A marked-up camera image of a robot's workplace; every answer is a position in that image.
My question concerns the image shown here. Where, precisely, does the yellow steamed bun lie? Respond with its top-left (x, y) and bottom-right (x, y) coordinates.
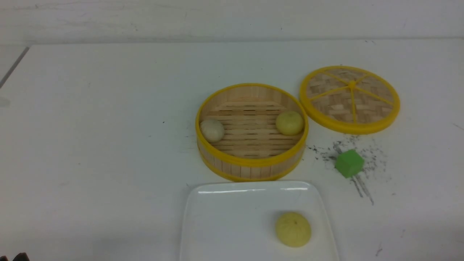
top-left (275, 111), bottom-right (304, 136)
top-left (275, 212), bottom-right (312, 248)

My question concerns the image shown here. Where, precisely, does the yellow bamboo steamer basket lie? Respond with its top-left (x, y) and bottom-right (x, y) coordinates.
top-left (195, 83), bottom-right (309, 182)

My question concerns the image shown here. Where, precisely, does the white square plate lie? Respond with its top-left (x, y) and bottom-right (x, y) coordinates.
top-left (179, 181), bottom-right (340, 261)

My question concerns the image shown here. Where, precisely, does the yellow bamboo steamer lid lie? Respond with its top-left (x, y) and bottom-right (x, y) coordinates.
top-left (299, 66), bottom-right (401, 135)

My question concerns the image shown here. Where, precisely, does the green cube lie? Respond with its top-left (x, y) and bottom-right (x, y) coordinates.
top-left (335, 150), bottom-right (365, 179)

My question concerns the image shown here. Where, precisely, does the white steamed bun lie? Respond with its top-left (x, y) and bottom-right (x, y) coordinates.
top-left (199, 119), bottom-right (225, 143)

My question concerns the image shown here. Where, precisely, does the yellow steamed bun on plate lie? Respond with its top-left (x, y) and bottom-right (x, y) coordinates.
top-left (275, 212), bottom-right (312, 248)

